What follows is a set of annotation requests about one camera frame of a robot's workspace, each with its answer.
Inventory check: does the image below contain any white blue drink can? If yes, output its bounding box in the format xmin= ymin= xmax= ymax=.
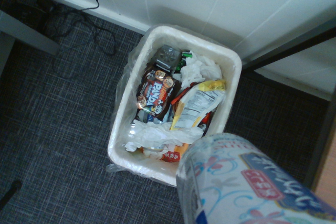
xmin=175 ymin=132 xmax=336 ymax=224

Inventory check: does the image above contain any clear plastic bin liner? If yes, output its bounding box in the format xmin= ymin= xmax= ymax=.
xmin=105 ymin=24 xmax=244 ymax=188

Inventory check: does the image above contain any white trash bin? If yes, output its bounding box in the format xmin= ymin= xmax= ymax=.
xmin=107 ymin=25 xmax=243 ymax=187

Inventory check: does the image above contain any brown panda snack bag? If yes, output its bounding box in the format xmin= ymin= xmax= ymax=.
xmin=135 ymin=62 xmax=182 ymax=123

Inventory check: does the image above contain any yellow chip bag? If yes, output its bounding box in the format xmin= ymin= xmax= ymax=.
xmin=170 ymin=79 xmax=227 ymax=132

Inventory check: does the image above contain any crumpled white tissue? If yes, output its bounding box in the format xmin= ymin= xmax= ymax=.
xmin=125 ymin=119 xmax=204 ymax=153
xmin=179 ymin=50 xmax=224 ymax=89

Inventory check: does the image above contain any green wrapper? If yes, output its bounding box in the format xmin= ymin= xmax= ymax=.
xmin=178 ymin=49 xmax=194 ymax=71

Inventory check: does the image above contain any red wrapper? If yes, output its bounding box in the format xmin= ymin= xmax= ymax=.
xmin=159 ymin=150 xmax=182 ymax=163

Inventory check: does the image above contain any white furniture panel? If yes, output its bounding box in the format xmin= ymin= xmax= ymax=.
xmin=0 ymin=9 xmax=61 ymax=78

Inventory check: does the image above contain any black stand leg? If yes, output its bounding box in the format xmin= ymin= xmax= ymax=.
xmin=0 ymin=179 xmax=23 ymax=210

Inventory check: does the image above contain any wooden desk with black frame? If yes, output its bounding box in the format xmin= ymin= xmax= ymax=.
xmin=240 ymin=24 xmax=336 ymax=196

